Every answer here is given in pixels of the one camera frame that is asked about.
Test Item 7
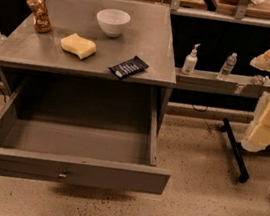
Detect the metal drawer knob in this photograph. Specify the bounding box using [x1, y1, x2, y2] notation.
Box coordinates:
[58, 171, 67, 180]

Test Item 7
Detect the yellow sponge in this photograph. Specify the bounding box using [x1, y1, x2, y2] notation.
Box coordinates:
[60, 33, 97, 60]

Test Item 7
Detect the grey cabinet with top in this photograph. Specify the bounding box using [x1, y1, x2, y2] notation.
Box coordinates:
[0, 0, 176, 132]

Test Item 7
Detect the white pump bottle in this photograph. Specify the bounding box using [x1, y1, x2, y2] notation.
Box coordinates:
[181, 44, 199, 75]

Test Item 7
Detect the open grey top drawer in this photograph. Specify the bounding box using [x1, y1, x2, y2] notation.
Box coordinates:
[0, 80, 170, 194]

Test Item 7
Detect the white bowl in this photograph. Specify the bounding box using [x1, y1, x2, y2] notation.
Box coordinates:
[96, 8, 131, 37]

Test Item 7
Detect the clear water bottle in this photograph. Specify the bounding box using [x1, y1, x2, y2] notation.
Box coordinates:
[217, 53, 237, 81]

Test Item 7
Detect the crumpled wrapper on ledge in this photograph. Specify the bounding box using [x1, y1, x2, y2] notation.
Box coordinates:
[251, 75, 270, 86]

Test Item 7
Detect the crushed orange can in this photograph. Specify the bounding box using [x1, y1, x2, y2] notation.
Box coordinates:
[26, 0, 52, 33]

